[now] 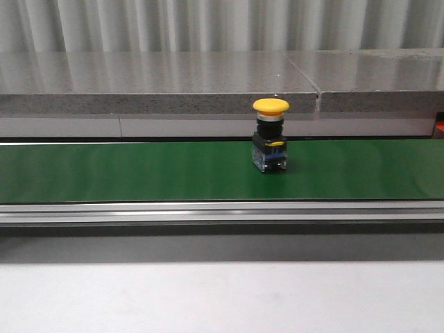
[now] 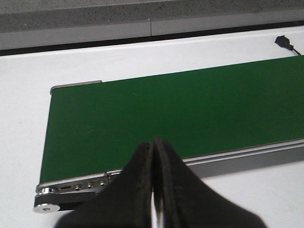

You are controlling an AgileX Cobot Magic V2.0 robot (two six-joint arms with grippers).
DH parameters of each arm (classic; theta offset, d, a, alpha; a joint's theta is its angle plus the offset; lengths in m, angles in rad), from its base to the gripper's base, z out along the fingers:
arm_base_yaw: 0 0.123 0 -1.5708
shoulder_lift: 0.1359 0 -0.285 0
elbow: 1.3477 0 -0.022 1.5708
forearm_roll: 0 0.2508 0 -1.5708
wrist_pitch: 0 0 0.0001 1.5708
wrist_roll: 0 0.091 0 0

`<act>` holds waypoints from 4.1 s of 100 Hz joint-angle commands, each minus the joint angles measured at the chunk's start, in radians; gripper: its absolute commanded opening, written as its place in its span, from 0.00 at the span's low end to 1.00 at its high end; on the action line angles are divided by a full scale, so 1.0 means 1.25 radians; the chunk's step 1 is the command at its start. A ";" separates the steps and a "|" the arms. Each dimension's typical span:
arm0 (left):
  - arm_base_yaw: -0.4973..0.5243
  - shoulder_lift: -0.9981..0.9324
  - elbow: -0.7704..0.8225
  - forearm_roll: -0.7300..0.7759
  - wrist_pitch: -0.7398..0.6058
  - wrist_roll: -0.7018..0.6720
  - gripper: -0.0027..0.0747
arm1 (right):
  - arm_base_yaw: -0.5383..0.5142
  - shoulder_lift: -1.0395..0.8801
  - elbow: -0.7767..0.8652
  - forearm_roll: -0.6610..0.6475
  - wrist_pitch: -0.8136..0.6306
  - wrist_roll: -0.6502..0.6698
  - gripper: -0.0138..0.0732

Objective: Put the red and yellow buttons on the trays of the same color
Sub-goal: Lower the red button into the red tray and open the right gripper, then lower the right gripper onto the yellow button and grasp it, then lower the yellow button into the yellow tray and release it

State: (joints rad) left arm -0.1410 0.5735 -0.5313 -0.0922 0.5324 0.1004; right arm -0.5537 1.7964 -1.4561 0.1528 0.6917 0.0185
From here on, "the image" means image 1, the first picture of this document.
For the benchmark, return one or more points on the green conveyor belt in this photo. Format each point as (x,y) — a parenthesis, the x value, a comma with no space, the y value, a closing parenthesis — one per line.
(330,186)

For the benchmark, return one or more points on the grey stone counter slab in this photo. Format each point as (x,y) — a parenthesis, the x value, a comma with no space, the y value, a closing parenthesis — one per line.
(400,80)

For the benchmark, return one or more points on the red plastic tray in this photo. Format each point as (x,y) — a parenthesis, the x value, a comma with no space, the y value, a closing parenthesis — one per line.
(439,130)

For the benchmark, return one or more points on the white corrugated curtain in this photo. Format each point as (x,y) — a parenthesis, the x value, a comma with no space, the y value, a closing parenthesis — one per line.
(219,25)

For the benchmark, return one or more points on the yellow mushroom push button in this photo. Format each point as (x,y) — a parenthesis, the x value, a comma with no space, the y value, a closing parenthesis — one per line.
(269,149)

